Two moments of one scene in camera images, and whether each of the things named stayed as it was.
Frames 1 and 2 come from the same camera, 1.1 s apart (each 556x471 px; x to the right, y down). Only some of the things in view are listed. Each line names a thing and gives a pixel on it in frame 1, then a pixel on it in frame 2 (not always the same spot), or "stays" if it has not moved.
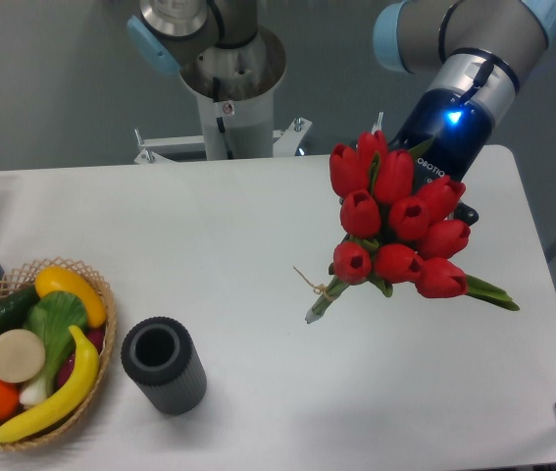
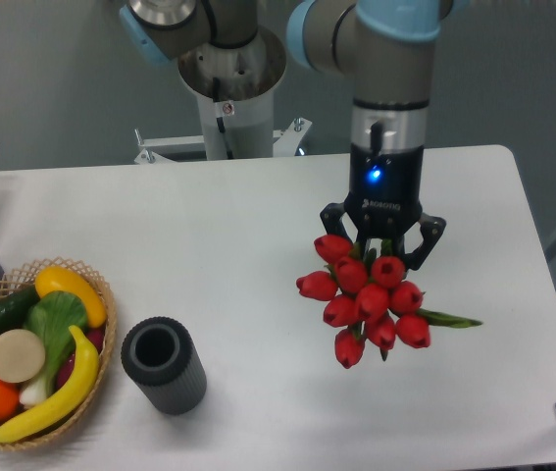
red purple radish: (96, 337) stays
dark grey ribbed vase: (160, 355) stays
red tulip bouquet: (399, 227) → (369, 299)
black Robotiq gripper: (445, 131) → (385, 199)
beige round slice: (16, 355) stays
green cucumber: (7, 313) stays
